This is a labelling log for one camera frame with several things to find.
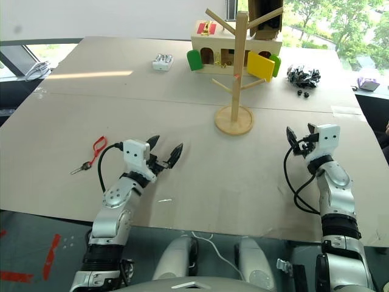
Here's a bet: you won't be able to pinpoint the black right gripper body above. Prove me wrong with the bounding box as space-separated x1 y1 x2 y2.
292 133 319 159

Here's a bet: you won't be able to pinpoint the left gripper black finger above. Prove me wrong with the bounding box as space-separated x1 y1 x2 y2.
166 142 184 169
146 134 160 152

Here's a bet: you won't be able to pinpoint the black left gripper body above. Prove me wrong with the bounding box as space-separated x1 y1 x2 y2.
146 153 171 178

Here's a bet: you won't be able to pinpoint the pile of black small parts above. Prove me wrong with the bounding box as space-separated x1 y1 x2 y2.
286 63 322 90

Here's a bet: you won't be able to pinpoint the silver key with red loop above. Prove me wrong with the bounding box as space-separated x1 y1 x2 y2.
69 136 108 176

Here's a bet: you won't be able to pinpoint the wooden tree peg rack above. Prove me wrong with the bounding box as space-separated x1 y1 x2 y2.
205 8 285 136

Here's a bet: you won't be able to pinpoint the green arched wooden door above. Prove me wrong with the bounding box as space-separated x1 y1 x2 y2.
269 54 283 78
186 49 204 72

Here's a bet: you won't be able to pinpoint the purple small box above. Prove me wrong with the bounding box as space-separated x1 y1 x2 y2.
356 76 381 92

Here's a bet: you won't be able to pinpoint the yellow square wooden door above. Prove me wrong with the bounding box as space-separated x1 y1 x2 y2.
247 50 276 84

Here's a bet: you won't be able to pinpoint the white battery holder with batteries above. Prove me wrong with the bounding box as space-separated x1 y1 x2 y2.
151 54 174 73

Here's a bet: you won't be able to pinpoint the silver left robot leg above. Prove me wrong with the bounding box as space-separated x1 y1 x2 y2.
151 236 199 282

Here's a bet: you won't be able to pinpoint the silver robot leg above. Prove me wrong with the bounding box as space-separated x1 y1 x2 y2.
151 236 199 282
235 237 276 284

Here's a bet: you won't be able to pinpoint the wooden toy house box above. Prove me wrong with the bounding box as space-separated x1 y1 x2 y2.
190 20 283 78

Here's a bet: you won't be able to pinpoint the small metal clip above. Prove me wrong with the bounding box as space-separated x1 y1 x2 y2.
277 258 294 273

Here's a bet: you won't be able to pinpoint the brown cardboard box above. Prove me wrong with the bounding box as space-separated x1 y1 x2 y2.
247 0 285 41

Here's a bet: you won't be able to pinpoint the silver right robot leg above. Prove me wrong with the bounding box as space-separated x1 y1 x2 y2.
235 237 276 284

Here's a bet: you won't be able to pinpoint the grey robot torso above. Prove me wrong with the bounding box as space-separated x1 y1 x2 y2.
120 275 275 292

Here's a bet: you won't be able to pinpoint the long red floor tape strip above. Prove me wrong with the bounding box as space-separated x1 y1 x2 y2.
42 233 63 282

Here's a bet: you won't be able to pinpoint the wide red floor tape strip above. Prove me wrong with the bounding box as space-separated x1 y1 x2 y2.
0 269 35 285

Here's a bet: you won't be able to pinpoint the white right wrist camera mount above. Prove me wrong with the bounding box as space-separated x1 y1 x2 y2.
305 123 340 167

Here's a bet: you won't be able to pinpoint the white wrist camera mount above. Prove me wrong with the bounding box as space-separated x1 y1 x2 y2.
122 139 158 184
305 123 340 167

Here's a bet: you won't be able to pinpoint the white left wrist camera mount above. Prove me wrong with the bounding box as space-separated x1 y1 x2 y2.
122 139 158 184

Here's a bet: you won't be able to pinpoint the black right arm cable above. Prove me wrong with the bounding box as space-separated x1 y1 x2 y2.
283 135 323 215

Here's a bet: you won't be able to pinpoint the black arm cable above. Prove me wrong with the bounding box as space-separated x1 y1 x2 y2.
97 142 124 193
283 135 323 215

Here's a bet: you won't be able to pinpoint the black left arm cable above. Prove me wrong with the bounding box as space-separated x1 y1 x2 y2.
97 142 124 193

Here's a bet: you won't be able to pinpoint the thin white cable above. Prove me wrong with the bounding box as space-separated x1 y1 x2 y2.
191 231 246 281

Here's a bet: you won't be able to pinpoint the white coiled cables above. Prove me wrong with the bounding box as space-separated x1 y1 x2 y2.
25 60 51 81

